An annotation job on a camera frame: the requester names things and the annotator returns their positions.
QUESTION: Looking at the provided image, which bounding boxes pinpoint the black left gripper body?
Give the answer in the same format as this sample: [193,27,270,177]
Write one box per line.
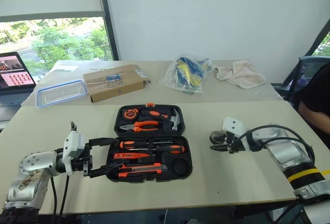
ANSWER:
[71,141,93,178]

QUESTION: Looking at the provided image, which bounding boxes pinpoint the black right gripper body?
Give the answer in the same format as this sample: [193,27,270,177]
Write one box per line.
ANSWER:
[225,132,245,154]

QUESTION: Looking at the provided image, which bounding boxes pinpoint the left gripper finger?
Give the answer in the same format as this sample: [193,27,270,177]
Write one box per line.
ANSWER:
[89,164,122,179]
[89,137,119,149]

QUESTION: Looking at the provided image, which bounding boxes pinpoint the black electrical tape roll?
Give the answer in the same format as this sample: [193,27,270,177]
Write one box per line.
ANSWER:
[210,130,227,145]

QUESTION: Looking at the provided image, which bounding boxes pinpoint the orange voltage tester pen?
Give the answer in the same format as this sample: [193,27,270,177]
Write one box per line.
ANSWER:
[112,152,152,159]

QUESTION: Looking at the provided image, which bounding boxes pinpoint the orange black utility knife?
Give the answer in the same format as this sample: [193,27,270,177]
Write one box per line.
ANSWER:
[117,164,168,178]

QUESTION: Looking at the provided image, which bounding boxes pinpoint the Phillips screwdriver orange black handle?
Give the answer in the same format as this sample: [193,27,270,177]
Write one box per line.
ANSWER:
[134,143,186,154]

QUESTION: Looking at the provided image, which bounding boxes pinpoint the black tool case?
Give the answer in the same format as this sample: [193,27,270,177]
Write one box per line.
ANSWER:
[106,102,193,183]

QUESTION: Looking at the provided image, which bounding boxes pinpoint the orange black tape measure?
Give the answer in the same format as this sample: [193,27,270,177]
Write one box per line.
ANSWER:
[122,107,139,120]

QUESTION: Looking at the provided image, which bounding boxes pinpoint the brown cardboard box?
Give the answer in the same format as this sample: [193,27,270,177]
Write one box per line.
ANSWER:
[82,64,152,103]

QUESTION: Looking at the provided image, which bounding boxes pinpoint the clear container lid blue rim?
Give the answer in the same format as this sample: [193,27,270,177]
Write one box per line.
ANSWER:
[35,79,87,108]

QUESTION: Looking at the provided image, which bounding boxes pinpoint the pink towel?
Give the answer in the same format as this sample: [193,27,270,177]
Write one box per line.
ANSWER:
[214,59,267,90]

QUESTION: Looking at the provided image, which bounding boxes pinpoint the clear bag blue yellow contents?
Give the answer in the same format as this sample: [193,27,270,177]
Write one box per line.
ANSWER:
[159,55,215,94]

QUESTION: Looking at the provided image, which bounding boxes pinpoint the person in black shirt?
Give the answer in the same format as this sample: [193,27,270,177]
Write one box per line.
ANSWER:
[296,62,330,147]

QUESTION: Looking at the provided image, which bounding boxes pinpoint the open laptop computer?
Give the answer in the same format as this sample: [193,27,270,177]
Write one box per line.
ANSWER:
[0,51,37,121]

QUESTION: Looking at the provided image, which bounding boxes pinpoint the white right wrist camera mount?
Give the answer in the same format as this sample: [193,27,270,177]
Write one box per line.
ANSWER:
[222,117,245,138]

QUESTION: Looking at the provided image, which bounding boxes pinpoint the orange handled pliers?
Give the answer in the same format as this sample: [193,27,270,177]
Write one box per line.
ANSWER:
[119,120,159,133]

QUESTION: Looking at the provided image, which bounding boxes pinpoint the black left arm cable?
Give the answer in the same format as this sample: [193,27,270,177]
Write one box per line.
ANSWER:
[50,121,78,217]

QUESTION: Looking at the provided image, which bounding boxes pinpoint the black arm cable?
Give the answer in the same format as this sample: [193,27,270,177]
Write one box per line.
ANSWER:
[233,124,317,163]
[50,121,78,217]

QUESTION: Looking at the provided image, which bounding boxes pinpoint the claw hammer orange black handle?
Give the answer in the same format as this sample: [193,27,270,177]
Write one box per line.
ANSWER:
[140,108,183,132]

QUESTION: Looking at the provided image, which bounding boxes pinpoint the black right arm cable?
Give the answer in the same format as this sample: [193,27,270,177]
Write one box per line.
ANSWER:
[233,124,317,163]

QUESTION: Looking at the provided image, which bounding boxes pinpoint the dark window frame post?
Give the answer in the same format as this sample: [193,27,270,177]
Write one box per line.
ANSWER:
[96,0,121,61]

